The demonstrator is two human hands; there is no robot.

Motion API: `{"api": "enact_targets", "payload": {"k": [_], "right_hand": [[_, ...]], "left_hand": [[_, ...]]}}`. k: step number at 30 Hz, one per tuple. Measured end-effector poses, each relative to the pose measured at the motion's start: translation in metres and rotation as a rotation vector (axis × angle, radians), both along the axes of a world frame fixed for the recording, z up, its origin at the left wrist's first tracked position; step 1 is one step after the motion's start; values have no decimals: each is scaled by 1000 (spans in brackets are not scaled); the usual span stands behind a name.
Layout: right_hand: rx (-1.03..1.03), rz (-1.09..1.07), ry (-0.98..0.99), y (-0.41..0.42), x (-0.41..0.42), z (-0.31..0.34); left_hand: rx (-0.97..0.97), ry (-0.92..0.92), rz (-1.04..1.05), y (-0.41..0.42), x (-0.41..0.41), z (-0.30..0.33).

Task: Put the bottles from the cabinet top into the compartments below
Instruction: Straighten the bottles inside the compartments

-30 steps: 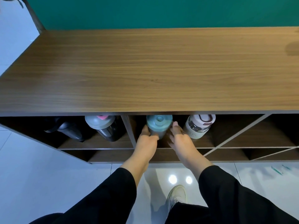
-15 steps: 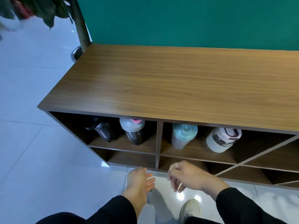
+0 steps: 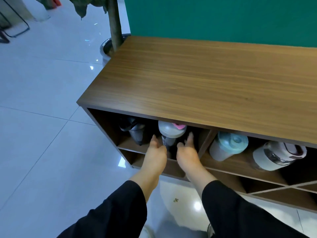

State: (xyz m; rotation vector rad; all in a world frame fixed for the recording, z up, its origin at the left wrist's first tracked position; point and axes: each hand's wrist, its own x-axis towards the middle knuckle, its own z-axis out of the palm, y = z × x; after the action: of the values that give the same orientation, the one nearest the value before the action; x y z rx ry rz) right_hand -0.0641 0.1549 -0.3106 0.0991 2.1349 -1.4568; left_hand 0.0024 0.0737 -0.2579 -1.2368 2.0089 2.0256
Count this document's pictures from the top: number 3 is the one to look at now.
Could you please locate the person's left hand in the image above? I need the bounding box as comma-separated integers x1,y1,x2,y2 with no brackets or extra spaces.
141,134,168,181

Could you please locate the person's right hand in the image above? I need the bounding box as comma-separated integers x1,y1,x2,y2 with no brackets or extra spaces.
176,132,203,176

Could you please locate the grey pink lid bottle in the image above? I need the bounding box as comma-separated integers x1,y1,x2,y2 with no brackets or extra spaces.
158,121,188,151

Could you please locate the black shaker bottle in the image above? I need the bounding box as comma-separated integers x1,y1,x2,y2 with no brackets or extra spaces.
119,117,146,146

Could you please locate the light blue lid bottle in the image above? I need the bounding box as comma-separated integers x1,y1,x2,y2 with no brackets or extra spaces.
209,131,249,162

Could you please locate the brown wooden cabinet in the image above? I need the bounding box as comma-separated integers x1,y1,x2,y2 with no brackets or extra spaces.
76,36,317,214

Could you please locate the white sleeve glass bottle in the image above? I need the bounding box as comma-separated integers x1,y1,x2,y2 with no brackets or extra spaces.
252,141,307,171

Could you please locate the person's left forearm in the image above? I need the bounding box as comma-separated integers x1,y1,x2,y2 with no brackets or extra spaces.
57,170,161,238

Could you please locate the person's right forearm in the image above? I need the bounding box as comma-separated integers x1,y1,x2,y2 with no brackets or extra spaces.
186,165,310,238

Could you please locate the grey round plant pot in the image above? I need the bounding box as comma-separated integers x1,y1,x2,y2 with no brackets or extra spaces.
99,33,131,66

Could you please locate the large-leaf green plant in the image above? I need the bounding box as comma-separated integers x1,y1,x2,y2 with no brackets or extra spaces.
33,0,123,52

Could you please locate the green backdrop cloth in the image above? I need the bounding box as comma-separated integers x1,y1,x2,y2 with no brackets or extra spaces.
123,0,317,48

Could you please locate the white plant pot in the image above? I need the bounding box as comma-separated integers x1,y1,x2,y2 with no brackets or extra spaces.
32,5,51,22

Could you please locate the black metal stool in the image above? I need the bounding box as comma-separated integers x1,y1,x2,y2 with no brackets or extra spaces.
0,0,30,44

